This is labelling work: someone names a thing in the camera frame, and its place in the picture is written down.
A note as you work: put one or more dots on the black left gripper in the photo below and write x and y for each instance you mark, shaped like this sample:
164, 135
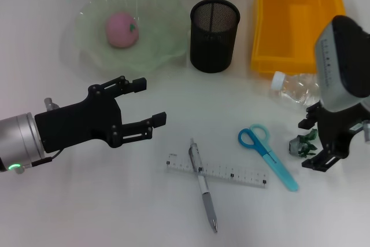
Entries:
78, 125

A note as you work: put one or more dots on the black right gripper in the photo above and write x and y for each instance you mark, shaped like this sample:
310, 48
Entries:
335, 131

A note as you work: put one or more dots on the green plastic wrapper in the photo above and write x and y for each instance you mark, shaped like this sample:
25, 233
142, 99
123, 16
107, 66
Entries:
307, 143

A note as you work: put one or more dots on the blue scissors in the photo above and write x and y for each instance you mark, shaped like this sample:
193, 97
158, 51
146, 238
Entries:
271, 157

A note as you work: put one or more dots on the clear green-label water bottle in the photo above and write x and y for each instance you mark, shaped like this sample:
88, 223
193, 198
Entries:
292, 88

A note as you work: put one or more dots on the transparent plastic ruler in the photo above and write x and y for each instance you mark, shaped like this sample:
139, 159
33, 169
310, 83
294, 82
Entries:
231, 173

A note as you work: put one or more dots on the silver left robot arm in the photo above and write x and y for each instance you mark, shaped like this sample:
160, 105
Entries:
20, 140

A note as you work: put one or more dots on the green glass fruit plate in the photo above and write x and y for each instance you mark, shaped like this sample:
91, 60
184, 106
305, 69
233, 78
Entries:
156, 27

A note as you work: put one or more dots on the pink peach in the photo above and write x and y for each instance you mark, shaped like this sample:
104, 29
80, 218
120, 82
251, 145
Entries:
120, 31

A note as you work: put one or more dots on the black mesh pen holder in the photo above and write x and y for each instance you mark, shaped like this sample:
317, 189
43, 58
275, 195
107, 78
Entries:
214, 53

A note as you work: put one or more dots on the grey white ballpoint pen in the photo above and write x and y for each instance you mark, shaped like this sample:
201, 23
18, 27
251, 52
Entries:
206, 195

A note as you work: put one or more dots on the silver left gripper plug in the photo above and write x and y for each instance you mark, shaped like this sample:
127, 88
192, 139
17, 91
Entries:
49, 104

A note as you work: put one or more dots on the yellow plastic bin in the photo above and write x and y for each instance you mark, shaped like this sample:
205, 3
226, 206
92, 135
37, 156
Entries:
277, 27

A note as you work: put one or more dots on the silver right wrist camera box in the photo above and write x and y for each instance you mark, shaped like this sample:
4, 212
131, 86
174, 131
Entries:
341, 64

